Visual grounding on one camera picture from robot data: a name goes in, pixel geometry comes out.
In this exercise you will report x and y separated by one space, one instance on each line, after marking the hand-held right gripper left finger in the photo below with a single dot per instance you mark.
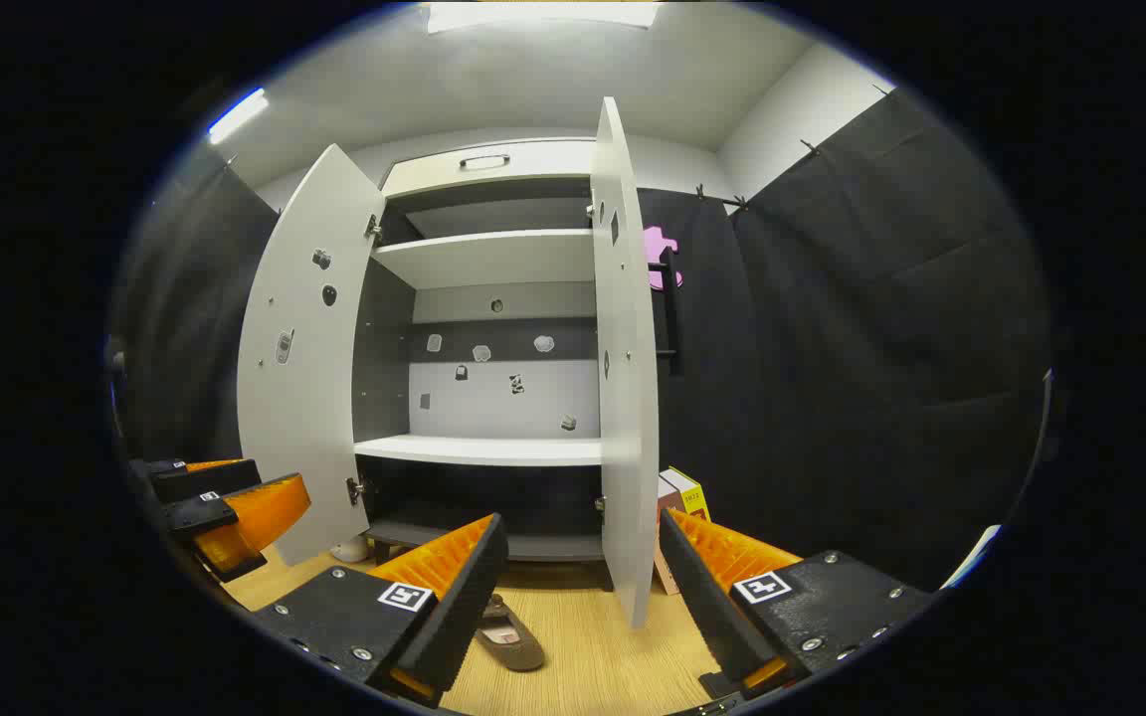
469 607

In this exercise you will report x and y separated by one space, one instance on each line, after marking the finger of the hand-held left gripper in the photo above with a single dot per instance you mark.
205 482
255 517

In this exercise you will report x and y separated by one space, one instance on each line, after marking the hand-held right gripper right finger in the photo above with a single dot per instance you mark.
707 617

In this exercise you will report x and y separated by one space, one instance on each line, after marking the brown fuzzy shoe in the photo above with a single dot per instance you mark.
513 641

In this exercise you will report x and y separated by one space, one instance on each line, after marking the white shoe cabinet door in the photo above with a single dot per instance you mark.
628 447
304 398

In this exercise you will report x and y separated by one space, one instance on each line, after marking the white shoe cabinet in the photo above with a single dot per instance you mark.
493 259

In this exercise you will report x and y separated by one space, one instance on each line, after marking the white cabinet drawer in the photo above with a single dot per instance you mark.
533 159

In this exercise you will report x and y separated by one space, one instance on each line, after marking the black backdrop cloth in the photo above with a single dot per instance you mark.
881 298

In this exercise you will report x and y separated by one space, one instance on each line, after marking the narrow ceiling light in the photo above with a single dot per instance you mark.
235 114

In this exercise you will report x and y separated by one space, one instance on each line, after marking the wide ceiling light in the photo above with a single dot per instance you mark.
543 14

